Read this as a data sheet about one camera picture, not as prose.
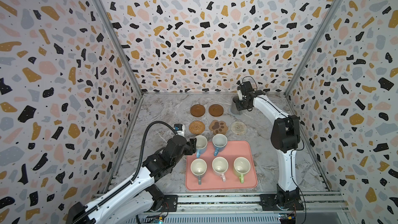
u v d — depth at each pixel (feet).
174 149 1.80
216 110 3.71
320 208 2.40
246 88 2.68
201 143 2.94
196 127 3.37
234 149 3.02
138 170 1.60
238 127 3.35
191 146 2.26
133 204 1.85
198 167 2.74
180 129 2.19
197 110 3.60
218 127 3.37
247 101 2.51
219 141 2.95
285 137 1.89
